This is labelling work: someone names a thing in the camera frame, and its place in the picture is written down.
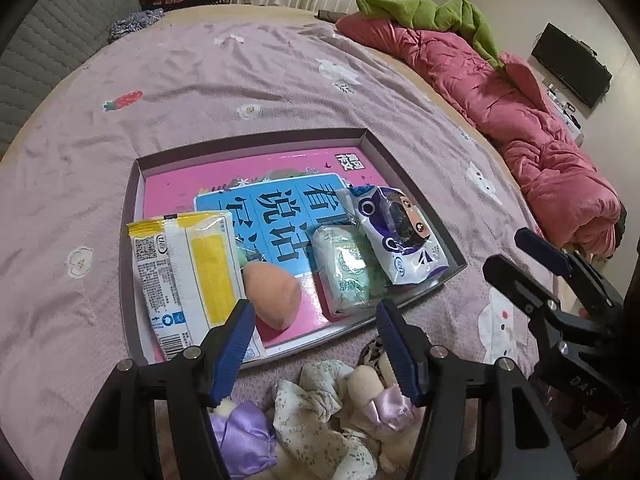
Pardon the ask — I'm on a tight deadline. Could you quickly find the cartoon print tissue pack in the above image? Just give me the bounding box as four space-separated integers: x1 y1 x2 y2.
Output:
336 185 451 286

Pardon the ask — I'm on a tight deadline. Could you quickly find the black wall television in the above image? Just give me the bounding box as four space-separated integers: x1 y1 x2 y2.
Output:
531 22 613 110

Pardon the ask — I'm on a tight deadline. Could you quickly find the green makeup sponge packet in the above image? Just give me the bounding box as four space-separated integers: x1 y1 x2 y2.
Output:
232 240 266 268

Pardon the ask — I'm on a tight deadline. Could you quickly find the pink and blue book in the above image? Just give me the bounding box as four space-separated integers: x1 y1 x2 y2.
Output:
142 149 401 348

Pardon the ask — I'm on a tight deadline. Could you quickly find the shallow dark cardboard box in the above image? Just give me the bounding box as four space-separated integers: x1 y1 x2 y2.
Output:
121 127 467 368

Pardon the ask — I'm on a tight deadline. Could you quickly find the peach makeup sponge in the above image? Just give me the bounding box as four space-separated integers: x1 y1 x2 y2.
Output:
241 261 303 331

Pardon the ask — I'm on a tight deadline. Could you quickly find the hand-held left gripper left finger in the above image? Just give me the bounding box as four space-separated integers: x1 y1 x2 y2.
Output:
60 299 257 480

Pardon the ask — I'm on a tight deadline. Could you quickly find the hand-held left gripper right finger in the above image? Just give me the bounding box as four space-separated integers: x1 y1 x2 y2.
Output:
376 299 576 480

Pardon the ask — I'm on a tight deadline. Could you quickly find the white cabinet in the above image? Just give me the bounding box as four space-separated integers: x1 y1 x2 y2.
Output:
542 82 586 148

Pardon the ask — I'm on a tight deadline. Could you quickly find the pink quilt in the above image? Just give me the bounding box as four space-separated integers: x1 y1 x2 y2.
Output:
335 12 623 261

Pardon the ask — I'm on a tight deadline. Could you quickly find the cream plush doll floral dress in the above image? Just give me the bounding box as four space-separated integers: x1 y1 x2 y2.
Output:
207 337 426 480

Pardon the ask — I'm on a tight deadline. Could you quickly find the yellow white wipes packet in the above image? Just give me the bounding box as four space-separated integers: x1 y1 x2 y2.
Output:
126 210 266 363

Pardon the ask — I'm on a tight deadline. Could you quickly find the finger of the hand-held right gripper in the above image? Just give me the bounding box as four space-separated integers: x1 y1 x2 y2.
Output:
482 254 601 356
515 227 626 321

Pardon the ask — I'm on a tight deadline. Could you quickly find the grey quilted headboard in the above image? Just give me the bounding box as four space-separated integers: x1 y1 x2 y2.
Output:
0 0 141 161

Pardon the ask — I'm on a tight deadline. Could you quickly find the blue floral cloth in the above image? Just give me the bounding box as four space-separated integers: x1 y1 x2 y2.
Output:
107 7 166 43

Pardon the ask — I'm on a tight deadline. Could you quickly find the green tissue pack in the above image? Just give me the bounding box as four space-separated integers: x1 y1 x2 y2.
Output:
311 224 393 320

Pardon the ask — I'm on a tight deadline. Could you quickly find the green fleece blanket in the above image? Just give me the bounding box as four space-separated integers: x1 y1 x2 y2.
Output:
356 0 506 68

